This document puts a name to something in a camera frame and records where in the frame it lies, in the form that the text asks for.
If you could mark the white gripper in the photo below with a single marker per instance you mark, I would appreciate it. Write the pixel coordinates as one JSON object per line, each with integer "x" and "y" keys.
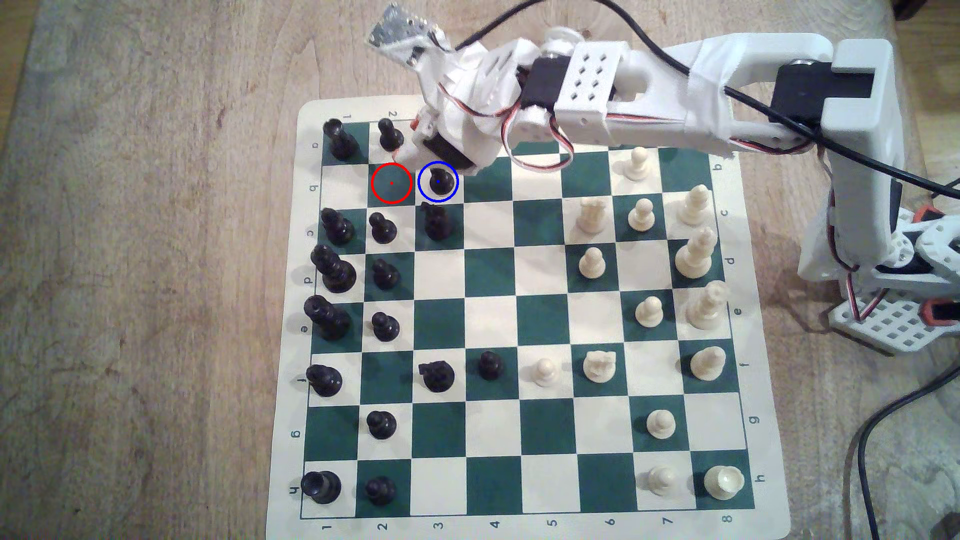
{"x": 446, "y": 151}

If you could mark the black pawn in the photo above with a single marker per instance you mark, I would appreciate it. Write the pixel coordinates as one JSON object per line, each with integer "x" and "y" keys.
{"x": 383, "y": 229}
{"x": 490, "y": 366}
{"x": 382, "y": 425}
{"x": 386, "y": 328}
{"x": 386, "y": 275}
{"x": 442, "y": 184}
{"x": 381, "y": 490}
{"x": 390, "y": 137}

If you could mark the white grid robot base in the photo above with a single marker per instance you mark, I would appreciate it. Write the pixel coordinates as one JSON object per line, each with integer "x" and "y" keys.
{"x": 900, "y": 322}

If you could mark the green white chess board mat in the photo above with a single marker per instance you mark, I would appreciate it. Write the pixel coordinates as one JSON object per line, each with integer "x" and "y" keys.
{"x": 487, "y": 300}

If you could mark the dark furniture piece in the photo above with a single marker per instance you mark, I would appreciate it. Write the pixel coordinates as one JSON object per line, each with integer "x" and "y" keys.
{"x": 926, "y": 7}

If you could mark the black rook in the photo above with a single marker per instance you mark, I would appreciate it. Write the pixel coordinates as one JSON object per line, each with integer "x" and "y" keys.
{"x": 322, "y": 487}
{"x": 341, "y": 141}

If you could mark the black knight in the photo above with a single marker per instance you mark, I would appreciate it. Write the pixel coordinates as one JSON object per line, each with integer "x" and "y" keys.
{"x": 438, "y": 376}
{"x": 438, "y": 223}

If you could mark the black bishop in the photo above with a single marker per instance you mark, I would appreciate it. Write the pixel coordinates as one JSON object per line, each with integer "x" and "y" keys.
{"x": 337, "y": 227}
{"x": 325, "y": 381}

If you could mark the black queen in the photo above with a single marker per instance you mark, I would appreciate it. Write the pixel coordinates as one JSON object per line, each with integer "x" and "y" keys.
{"x": 335, "y": 271}

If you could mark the black king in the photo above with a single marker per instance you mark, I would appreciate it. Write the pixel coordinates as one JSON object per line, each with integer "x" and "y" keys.
{"x": 328, "y": 319}

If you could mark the white knight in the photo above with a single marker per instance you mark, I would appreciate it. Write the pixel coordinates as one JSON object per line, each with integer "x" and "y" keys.
{"x": 599, "y": 367}
{"x": 592, "y": 216}

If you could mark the white pawn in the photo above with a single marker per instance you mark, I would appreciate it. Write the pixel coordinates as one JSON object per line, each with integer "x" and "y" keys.
{"x": 637, "y": 166}
{"x": 592, "y": 264}
{"x": 641, "y": 216}
{"x": 547, "y": 372}
{"x": 661, "y": 424}
{"x": 649, "y": 312}
{"x": 663, "y": 481}

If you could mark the white bishop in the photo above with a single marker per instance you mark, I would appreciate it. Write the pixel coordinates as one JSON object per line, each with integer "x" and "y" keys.
{"x": 695, "y": 206}
{"x": 707, "y": 364}

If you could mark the white queen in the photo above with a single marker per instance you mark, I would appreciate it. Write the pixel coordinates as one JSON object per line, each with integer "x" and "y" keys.
{"x": 695, "y": 255}

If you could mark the white king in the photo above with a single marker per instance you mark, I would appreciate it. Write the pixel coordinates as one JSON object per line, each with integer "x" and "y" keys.
{"x": 706, "y": 307}

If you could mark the white rook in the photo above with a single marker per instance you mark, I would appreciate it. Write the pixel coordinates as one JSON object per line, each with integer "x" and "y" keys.
{"x": 724, "y": 484}

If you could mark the gripper camera circuit board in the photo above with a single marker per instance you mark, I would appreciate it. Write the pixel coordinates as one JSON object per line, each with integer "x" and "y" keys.
{"x": 405, "y": 34}

